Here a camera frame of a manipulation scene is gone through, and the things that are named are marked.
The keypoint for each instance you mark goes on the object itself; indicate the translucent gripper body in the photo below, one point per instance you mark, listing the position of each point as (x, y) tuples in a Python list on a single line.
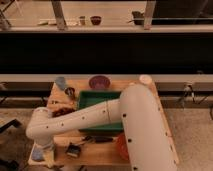
[(48, 155)]

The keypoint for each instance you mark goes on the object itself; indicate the blue sponge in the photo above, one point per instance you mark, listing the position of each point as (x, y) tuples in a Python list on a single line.
[(37, 155)]

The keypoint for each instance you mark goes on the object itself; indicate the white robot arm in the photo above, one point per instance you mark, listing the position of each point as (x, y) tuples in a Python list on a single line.
[(136, 108)]

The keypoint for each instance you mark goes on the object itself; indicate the small metal cup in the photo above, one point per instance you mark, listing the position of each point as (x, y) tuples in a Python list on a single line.
[(70, 92)]

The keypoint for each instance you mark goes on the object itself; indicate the blue plastic cup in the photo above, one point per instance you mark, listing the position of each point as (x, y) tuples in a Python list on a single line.
[(61, 83)]

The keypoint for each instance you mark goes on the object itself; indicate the green plastic tray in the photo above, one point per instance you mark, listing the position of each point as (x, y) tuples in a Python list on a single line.
[(90, 98)]

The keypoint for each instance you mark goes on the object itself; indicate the orange plastic bowl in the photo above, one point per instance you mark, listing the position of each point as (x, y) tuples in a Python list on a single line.
[(121, 147)]

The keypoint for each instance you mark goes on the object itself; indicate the white lidded container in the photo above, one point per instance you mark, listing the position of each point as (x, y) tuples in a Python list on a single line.
[(145, 79)]

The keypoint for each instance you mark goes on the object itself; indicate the small background jar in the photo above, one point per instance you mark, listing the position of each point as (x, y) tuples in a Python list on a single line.
[(82, 20)]

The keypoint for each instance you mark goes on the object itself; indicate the dark red background bowl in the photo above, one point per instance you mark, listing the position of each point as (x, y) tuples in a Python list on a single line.
[(96, 20)]

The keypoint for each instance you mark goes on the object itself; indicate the dark background pot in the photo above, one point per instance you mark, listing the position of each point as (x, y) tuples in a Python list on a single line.
[(138, 18)]

